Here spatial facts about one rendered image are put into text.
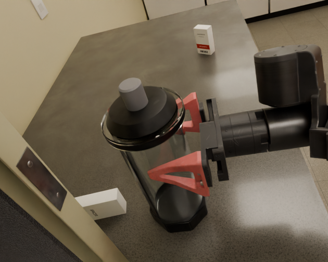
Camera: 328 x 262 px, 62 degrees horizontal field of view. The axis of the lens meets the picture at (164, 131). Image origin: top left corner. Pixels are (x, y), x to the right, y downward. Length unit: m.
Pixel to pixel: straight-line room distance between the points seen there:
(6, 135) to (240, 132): 0.25
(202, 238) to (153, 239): 0.08
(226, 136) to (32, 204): 0.23
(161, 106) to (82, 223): 0.16
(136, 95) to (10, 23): 0.78
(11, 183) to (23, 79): 0.74
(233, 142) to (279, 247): 0.19
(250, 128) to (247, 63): 0.48
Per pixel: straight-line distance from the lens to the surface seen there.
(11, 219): 0.31
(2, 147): 0.24
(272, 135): 0.36
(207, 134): 0.34
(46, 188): 0.28
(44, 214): 0.32
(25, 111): 0.98
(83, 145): 0.72
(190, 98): 0.40
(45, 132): 0.85
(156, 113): 0.31
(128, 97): 0.32
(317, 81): 0.34
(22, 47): 1.06
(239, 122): 0.36
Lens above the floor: 1.37
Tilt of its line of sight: 41 degrees down
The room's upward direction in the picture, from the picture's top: 20 degrees counter-clockwise
